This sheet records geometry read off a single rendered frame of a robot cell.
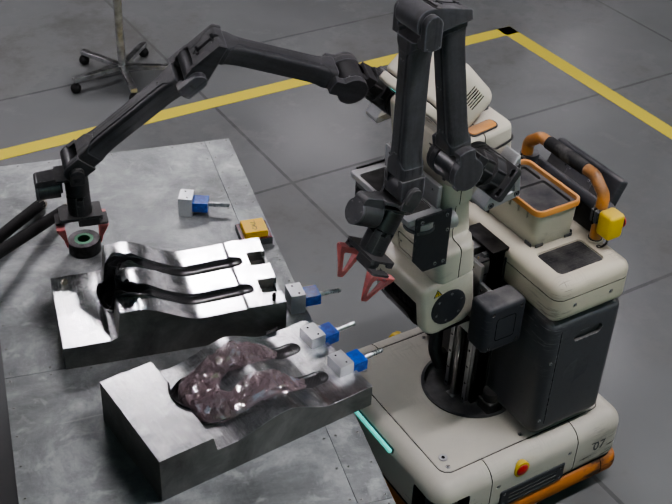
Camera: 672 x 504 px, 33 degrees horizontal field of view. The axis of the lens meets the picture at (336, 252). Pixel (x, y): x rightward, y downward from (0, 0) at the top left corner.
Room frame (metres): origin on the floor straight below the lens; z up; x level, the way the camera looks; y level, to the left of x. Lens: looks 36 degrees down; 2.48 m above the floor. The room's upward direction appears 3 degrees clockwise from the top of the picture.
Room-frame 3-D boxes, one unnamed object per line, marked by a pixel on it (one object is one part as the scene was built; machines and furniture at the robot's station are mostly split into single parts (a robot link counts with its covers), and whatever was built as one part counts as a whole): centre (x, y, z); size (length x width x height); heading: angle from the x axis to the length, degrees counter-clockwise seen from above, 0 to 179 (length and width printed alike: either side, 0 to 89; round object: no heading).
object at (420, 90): (1.98, -0.13, 1.40); 0.11 x 0.06 x 0.43; 33
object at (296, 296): (2.09, 0.05, 0.83); 0.13 x 0.05 x 0.05; 111
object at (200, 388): (1.72, 0.19, 0.90); 0.26 x 0.18 x 0.08; 126
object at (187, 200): (2.45, 0.35, 0.83); 0.13 x 0.05 x 0.05; 90
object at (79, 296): (2.02, 0.38, 0.87); 0.50 x 0.26 x 0.14; 109
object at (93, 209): (2.26, 0.63, 0.94); 0.10 x 0.07 x 0.07; 109
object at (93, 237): (2.26, 0.63, 0.82); 0.08 x 0.08 x 0.04
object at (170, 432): (1.71, 0.19, 0.85); 0.50 x 0.26 x 0.11; 126
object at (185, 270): (2.02, 0.37, 0.92); 0.35 x 0.16 x 0.09; 109
